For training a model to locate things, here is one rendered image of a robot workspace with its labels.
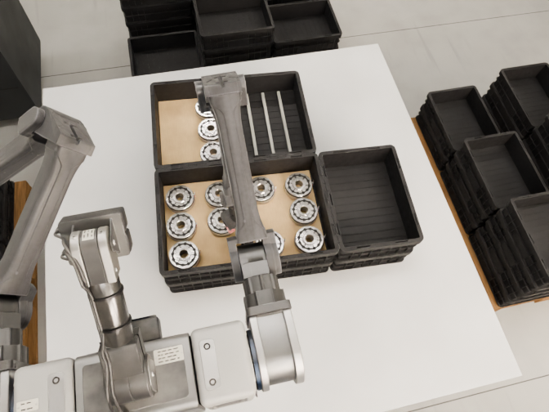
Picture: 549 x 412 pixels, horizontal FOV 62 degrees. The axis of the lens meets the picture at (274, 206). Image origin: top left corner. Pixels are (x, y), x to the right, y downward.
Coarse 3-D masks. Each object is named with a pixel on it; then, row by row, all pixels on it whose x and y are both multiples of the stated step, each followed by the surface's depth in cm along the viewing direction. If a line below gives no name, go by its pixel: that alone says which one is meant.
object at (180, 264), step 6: (174, 246) 158; (180, 246) 158; (186, 246) 158; (192, 246) 158; (174, 252) 157; (192, 252) 157; (198, 252) 157; (174, 258) 156; (192, 258) 156; (174, 264) 155; (180, 264) 155; (186, 264) 155; (192, 264) 155
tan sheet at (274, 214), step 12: (276, 180) 175; (276, 192) 173; (312, 192) 174; (264, 204) 170; (276, 204) 171; (288, 204) 171; (264, 216) 168; (276, 216) 168; (288, 216) 169; (276, 228) 166; (288, 228) 167; (300, 228) 167; (288, 240) 164; (288, 252) 163
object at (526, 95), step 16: (544, 64) 257; (496, 80) 260; (512, 80) 264; (528, 80) 265; (544, 80) 261; (496, 96) 261; (512, 96) 248; (528, 96) 260; (544, 96) 260; (496, 112) 264; (512, 112) 251; (528, 112) 255; (544, 112) 255; (512, 128) 252; (528, 128) 242
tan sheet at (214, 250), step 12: (204, 192) 171; (204, 204) 169; (168, 216) 166; (192, 216) 167; (204, 216) 167; (204, 228) 165; (168, 240) 162; (192, 240) 162; (204, 240) 163; (216, 240) 163; (168, 252) 160; (204, 252) 161; (216, 252) 161; (228, 252) 161; (168, 264) 158; (204, 264) 159
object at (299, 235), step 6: (306, 228) 164; (312, 228) 164; (300, 234) 163; (318, 234) 163; (300, 240) 161; (318, 240) 162; (300, 246) 160; (306, 246) 160; (312, 246) 161; (318, 246) 161; (306, 252) 160
